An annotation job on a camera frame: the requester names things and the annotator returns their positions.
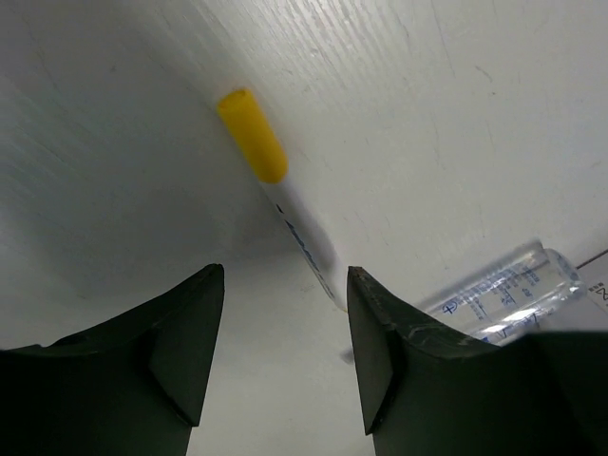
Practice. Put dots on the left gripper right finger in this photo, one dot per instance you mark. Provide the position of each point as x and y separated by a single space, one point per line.
427 389

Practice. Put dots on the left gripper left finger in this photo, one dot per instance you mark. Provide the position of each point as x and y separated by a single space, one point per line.
133 385

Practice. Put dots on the clear blue spray bottle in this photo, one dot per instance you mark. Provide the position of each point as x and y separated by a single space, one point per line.
510 296

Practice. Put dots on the yellow capped white marker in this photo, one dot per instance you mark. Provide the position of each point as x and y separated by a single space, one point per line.
247 124

